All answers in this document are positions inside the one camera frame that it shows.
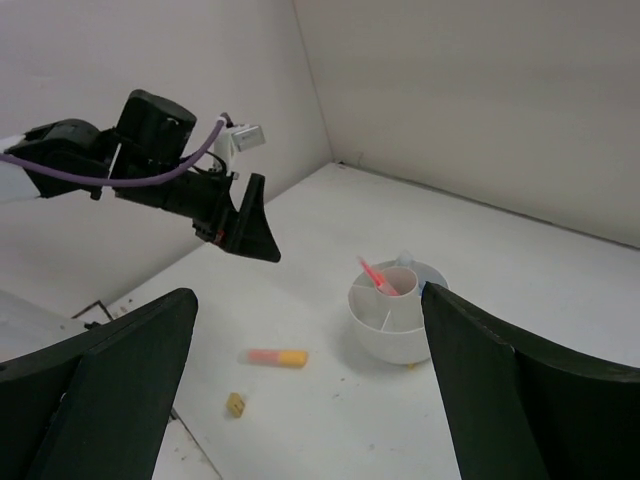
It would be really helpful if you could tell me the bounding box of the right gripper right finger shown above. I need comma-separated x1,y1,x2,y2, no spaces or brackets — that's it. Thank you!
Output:
421,283,639,479

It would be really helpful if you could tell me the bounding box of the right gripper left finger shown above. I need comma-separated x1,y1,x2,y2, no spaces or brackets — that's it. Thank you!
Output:
1,288,198,479

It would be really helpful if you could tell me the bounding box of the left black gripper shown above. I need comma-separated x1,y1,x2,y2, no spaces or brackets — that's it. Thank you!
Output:
189,172,281,263

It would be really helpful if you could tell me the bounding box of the orange yellow highlighter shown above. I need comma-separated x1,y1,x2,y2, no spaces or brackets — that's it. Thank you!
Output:
239,349,309,369

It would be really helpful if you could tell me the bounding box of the red pink pen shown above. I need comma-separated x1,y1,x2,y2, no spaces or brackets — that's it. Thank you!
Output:
357,257,399,296

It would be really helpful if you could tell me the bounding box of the small yellow eraser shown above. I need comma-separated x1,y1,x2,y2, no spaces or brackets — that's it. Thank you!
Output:
226,392,246,418

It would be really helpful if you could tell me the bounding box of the green highlighter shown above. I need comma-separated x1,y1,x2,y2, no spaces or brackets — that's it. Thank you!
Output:
395,251,414,268

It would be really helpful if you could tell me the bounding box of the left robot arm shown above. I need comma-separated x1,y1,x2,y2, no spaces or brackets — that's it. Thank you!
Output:
1,89,281,263

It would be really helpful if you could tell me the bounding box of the white round divided organizer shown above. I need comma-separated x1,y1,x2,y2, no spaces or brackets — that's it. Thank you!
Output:
348,260,448,365

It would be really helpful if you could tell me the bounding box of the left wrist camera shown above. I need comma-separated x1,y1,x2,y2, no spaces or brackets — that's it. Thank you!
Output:
213,124,266,167

